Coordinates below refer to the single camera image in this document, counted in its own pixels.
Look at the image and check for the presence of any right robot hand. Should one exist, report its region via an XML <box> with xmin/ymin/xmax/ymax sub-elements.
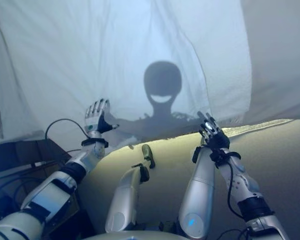
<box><xmin>197</xmin><ymin>111</ymin><xmax>231</xmax><ymax>153</ymax></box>

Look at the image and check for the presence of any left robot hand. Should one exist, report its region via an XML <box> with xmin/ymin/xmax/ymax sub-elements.
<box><xmin>84</xmin><ymin>98</ymin><xmax>120</xmax><ymax>139</ymax></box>

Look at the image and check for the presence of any white duvet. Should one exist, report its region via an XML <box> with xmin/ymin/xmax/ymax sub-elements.
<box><xmin>0</xmin><ymin>0</ymin><xmax>252</xmax><ymax>151</ymax></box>

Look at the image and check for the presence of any beige woven bed runner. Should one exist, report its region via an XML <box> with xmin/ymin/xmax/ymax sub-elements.
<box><xmin>207</xmin><ymin>0</ymin><xmax>300</xmax><ymax>138</ymax></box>

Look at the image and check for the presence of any silver left robot leg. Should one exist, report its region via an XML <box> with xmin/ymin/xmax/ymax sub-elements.
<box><xmin>104</xmin><ymin>143</ymin><xmax>156</xmax><ymax>234</ymax></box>

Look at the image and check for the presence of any dark glass nightstand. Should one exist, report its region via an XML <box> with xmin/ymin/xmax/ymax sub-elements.
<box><xmin>0</xmin><ymin>138</ymin><xmax>96</xmax><ymax>240</ymax></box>

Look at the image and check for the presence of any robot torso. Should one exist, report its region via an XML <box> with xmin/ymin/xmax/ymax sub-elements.
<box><xmin>82</xmin><ymin>229</ymin><xmax>188</xmax><ymax>240</ymax></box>

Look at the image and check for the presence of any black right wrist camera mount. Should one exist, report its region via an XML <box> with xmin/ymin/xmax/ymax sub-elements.
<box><xmin>209</xmin><ymin>148</ymin><xmax>242</xmax><ymax>169</ymax></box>

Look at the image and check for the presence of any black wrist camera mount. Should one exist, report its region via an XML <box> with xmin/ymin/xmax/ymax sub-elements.
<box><xmin>209</xmin><ymin>148</ymin><xmax>242</xmax><ymax>169</ymax></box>
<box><xmin>81</xmin><ymin>138</ymin><xmax>109</xmax><ymax>149</ymax></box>

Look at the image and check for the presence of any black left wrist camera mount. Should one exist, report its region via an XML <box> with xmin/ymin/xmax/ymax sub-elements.
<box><xmin>81</xmin><ymin>138</ymin><xmax>109</xmax><ymax>149</ymax></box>

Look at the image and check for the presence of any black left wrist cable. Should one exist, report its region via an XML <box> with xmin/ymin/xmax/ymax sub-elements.
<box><xmin>44</xmin><ymin>118</ymin><xmax>91</xmax><ymax>141</ymax></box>

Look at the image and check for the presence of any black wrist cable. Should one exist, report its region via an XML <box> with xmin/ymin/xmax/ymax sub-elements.
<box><xmin>226</xmin><ymin>163</ymin><xmax>244</xmax><ymax>219</ymax></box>
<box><xmin>44</xmin><ymin>118</ymin><xmax>91</xmax><ymax>141</ymax></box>

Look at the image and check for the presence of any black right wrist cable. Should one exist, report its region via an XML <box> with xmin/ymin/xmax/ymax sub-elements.
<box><xmin>226</xmin><ymin>163</ymin><xmax>244</xmax><ymax>219</ymax></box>

